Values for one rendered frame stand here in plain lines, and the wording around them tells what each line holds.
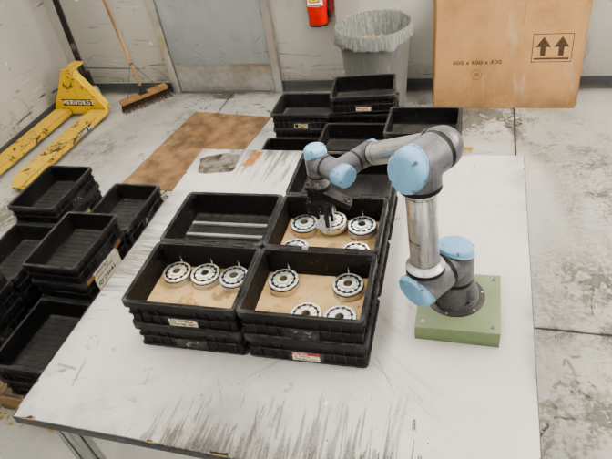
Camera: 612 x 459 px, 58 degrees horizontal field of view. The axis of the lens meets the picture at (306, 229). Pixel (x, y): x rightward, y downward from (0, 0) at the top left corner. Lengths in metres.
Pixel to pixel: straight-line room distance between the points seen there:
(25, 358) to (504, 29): 3.65
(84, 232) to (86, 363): 1.12
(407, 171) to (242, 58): 3.76
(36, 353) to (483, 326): 2.00
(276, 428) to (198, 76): 4.04
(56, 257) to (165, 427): 1.41
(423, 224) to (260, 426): 0.76
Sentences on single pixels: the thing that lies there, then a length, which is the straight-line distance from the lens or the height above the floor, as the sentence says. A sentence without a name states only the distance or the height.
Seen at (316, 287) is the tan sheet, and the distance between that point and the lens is 1.88.
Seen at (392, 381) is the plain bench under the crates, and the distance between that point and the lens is 1.78.
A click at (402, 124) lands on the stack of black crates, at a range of 3.37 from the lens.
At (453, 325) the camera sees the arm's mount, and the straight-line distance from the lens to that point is 1.84.
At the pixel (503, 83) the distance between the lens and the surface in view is 4.51.
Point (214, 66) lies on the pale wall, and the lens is 5.20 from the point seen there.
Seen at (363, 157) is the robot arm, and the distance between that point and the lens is 1.81.
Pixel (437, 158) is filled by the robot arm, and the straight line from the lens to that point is 1.45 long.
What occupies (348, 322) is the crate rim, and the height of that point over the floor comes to 0.93.
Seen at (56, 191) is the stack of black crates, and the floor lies 0.49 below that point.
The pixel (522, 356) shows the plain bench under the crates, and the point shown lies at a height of 0.70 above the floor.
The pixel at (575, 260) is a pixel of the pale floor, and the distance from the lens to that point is 3.24.
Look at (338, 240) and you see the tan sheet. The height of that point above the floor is 0.83.
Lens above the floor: 2.17
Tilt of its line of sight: 39 degrees down
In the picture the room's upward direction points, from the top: 10 degrees counter-clockwise
